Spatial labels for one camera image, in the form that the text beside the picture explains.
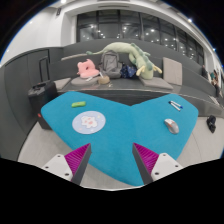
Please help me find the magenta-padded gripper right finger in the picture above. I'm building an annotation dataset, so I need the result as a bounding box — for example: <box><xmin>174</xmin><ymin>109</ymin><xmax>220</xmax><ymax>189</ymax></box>
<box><xmin>132</xmin><ymin>142</ymin><xmax>184</xmax><ymax>185</ymax></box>

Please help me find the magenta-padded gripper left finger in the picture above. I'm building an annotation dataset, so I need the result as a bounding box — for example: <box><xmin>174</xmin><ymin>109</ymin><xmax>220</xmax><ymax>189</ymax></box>
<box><xmin>41</xmin><ymin>143</ymin><xmax>93</xmax><ymax>186</ymax></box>

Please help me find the grey and white computer mouse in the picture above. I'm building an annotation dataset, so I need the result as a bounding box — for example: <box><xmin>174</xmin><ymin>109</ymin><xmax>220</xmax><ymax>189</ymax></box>
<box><xmin>163</xmin><ymin>118</ymin><xmax>180</xmax><ymax>135</ymax></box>

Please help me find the round pale blue mouse pad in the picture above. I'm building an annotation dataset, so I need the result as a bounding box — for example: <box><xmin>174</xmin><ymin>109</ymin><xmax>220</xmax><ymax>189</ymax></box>
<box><xmin>71</xmin><ymin>110</ymin><xmax>107</xmax><ymax>135</ymax></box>

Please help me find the green eraser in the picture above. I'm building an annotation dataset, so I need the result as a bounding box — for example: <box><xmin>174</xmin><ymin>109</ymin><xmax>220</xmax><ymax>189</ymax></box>
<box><xmin>70</xmin><ymin>100</ymin><xmax>87</xmax><ymax>108</ymax></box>

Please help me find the white marker with black cap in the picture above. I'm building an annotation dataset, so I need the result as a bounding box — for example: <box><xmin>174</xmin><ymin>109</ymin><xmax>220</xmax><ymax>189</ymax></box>
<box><xmin>168</xmin><ymin>101</ymin><xmax>181</xmax><ymax>112</ymax></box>

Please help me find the white marker with blue cap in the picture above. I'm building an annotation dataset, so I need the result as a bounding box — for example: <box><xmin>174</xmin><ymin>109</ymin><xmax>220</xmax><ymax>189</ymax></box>
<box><xmin>170</xmin><ymin>99</ymin><xmax>184</xmax><ymax>110</ymax></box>

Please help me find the black bag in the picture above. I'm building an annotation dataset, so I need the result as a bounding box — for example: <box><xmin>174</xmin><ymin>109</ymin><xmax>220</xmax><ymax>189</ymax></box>
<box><xmin>206</xmin><ymin>114</ymin><xmax>218</xmax><ymax>134</ymax></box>

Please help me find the black suitcase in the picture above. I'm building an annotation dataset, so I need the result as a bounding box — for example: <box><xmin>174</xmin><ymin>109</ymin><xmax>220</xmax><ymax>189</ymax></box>
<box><xmin>27</xmin><ymin>56</ymin><xmax>58</xmax><ymax>131</ymax></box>

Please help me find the flat grey seat cushion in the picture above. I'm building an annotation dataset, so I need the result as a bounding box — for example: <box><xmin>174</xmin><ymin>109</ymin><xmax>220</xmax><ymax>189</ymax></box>
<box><xmin>139</xmin><ymin>76</ymin><xmax>174</xmax><ymax>91</ymax></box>

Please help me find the small grey seat cushion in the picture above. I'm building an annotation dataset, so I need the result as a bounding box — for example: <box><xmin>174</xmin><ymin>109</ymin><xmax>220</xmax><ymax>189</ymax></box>
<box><xmin>53</xmin><ymin>77</ymin><xmax>72</xmax><ymax>91</ymax></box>

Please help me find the round grey seat cushion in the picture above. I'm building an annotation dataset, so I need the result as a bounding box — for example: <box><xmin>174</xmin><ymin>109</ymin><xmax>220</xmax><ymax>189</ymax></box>
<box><xmin>70</xmin><ymin>75</ymin><xmax>101</xmax><ymax>87</ymax></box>

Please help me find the beige woven basket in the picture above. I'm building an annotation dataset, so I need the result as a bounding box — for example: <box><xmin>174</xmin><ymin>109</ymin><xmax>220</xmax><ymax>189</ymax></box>
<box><xmin>97</xmin><ymin>75</ymin><xmax>111</xmax><ymax>85</ymax></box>

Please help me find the dark blue patterned bag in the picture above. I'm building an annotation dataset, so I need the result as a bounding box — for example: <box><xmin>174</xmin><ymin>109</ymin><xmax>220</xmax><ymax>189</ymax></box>
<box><xmin>119</xmin><ymin>63</ymin><xmax>138</xmax><ymax>79</ymax></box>

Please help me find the pink plush cushion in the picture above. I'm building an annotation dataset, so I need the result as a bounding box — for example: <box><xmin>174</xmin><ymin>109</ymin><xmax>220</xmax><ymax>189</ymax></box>
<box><xmin>76</xmin><ymin>58</ymin><xmax>100</xmax><ymax>79</ymax></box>

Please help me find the upright grey cushion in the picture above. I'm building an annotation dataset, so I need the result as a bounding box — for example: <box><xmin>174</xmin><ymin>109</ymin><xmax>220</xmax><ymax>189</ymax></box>
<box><xmin>162</xmin><ymin>56</ymin><xmax>184</xmax><ymax>86</ymax></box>

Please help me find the person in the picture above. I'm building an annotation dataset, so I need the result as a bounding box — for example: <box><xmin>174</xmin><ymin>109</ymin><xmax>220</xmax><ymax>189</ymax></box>
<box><xmin>209</xmin><ymin>69</ymin><xmax>223</xmax><ymax>98</ymax></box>

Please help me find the green dragon plush toy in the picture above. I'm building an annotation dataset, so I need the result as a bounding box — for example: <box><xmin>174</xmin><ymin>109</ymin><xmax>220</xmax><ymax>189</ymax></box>
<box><xmin>85</xmin><ymin>41</ymin><xmax>163</xmax><ymax>80</ymax></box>

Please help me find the grey backpack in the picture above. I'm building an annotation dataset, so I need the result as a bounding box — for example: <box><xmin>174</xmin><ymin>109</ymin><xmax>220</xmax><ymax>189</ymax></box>
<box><xmin>99</xmin><ymin>49</ymin><xmax>123</xmax><ymax>79</ymax></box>

